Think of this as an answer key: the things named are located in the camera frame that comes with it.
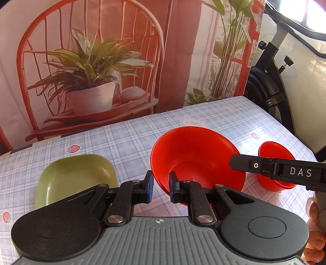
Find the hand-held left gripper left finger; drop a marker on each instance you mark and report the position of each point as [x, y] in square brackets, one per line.
[150, 187]

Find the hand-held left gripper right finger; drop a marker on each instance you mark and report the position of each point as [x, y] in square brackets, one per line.
[173, 188]

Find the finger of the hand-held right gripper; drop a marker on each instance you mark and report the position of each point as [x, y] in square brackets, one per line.
[244, 164]

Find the small red bowl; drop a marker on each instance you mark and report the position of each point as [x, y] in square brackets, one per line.
[272, 150]

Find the large red bowl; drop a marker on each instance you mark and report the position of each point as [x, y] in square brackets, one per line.
[193, 147]

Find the person's right hand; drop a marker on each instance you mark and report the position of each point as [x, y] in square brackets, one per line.
[317, 242]

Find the checked printed tablecloth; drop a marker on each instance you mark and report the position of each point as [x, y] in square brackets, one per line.
[122, 137]

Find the green square plate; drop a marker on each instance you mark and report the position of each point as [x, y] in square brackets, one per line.
[76, 173]

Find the black exercise bike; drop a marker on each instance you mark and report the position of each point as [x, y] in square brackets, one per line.
[259, 84]

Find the printed chair and plant backdrop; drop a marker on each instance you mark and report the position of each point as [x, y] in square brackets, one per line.
[178, 51]

